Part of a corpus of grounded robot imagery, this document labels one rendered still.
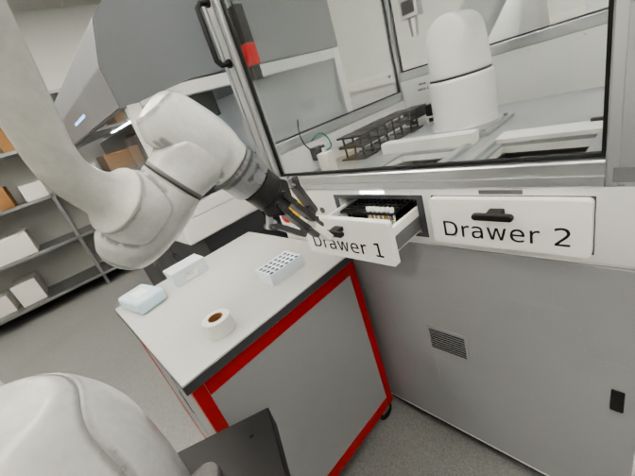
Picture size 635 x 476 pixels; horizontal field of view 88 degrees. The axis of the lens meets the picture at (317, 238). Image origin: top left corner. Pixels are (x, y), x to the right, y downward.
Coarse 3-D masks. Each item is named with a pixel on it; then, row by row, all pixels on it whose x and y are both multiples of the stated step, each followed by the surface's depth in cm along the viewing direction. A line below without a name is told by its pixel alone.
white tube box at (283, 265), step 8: (280, 256) 103; (288, 256) 101; (296, 256) 100; (264, 264) 100; (272, 264) 99; (280, 264) 97; (288, 264) 96; (296, 264) 98; (256, 272) 98; (264, 272) 96; (272, 272) 95; (280, 272) 94; (288, 272) 96; (264, 280) 97; (272, 280) 93; (280, 280) 95
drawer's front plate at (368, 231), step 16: (336, 224) 80; (352, 224) 76; (368, 224) 73; (384, 224) 69; (336, 240) 83; (352, 240) 79; (368, 240) 75; (384, 240) 72; (352, 256) 82; (368, 256) 78; (384, 256) 74
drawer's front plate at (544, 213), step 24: (432, 216) 75; (456, 216) 71; (528, 216) 61; (552, 216) 58; (576, 216) 55; (456, 240) 74; (480, 240) 70; (504, 240) 66; (528, 240) 63; (552, 240) 60; (576, 240) 57
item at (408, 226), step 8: (352, 200) 100; (416, 208) 80; (408, 216) 78; (416, 216) 80; (400, 224) 75; (408, 224) 78; (416, 224) 80; (400, 232) 75; (408, 232) 78; (416, 232) 80; (400, 240) 76; (408, 240) 78; (400, 248) 76
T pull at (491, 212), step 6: (492, 210) 64; (498, 210) 63; (504, 210) 63; (474, 216) 64; (480, 216) 64; (486, 216) 63; (492, 216) 62; (498, 216) 61; (504, 216) 60; (510, 216) 60
